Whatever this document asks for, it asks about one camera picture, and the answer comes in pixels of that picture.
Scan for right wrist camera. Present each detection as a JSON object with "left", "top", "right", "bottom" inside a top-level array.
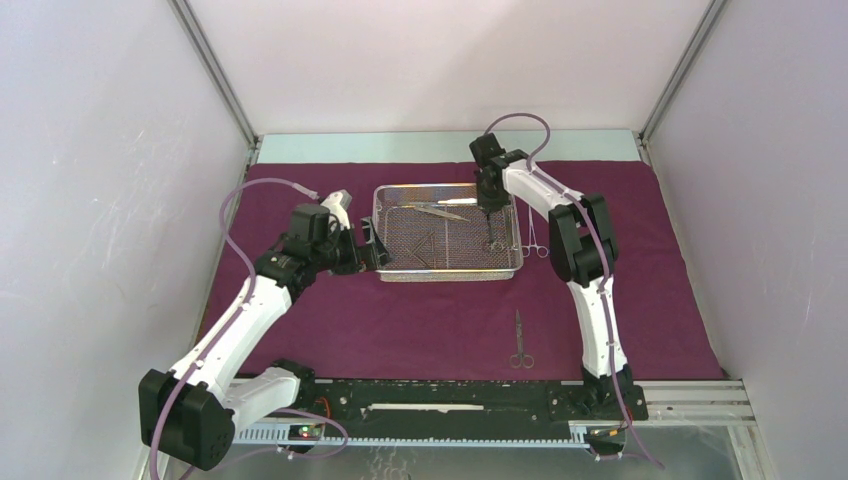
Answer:
[{"left": 469, "top": 132, "right": 506, "bottom": 169}]

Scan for steel tweezers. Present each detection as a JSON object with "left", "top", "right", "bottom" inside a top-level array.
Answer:
[
  {"left": 406, "top": 232, "right": 434, "bottom": 270},
  {"left": 412, "top": 205, "right": 469, "bottom": 222}
]

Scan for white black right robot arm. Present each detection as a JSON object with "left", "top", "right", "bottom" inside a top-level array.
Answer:
[{"left": 473, "top": 148, "right": 632, "bottom": 418}]

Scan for grey cable duct strip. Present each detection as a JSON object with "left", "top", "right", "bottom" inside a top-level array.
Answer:
[{"left": 233, "top": 422, "right": 589, "bottom": 449}]

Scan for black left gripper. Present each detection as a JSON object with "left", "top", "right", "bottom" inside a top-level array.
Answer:
[{"left": 311, "top": 217, "right": 393, "bottom": 276}]

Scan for maroon surgical wrap cloth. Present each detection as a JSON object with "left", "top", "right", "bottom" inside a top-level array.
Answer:
[{"left": 203, "top": 161, "right": 723, "bottom": 380}]

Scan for left corner aluminium post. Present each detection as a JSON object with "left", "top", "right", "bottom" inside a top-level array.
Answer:
[{"left": 168, "top": 0, "right": 259, "bottom": 150}]

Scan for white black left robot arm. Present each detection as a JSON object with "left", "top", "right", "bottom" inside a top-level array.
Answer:
[{"left": 139, "top": 205, "right": 390, "bottom": 479}]

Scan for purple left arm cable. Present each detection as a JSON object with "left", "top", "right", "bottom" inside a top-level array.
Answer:
[{"left": 148, "top": 177, "right": 350, "bottom": 480}]

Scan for steel instrument tray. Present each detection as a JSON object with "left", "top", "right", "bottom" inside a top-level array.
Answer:
[{"left": 372, "top": 183, "right": 523, "bottom": 283}]

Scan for corner aluminium post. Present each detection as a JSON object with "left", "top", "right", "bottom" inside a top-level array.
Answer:
[
  {"left": 168, "top": 0, "right": 259, "bottom": 150},
  {"left": 639, "top": 0, "right": 730, "bottom": 145}
]

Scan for right corner aluminium post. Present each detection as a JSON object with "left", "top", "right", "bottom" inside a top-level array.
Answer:
[{"left": 639, "top": 0, "right": 730, "bottom": 145}]

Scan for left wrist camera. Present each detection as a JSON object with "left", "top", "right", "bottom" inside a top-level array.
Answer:
[{"left": 287, "top": 189, "right": 352, "bottom": 245}]

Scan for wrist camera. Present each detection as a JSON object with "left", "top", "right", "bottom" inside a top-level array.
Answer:
[
  {"left": 287, "top": 189, "right": 352, "bottom": 245},
  {"left": 469, "top": 132, "right": 506, "bottom": 169}
]

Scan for aluminium frame rail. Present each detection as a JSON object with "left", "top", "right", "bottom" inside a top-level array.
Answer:
[{"left": 153, "top": 377, "right": 757, "bottom": 427}]

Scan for steel forceps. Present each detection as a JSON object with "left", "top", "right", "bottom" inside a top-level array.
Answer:
[
  {"left": 521, "top": 206, "right": 549, "bottom": 259},
  {"left": 509, "top": 310, "right": 535, "bottom": 369},
  {"left": 485, "top": 213, "right": 505, "bottom": 253}
]

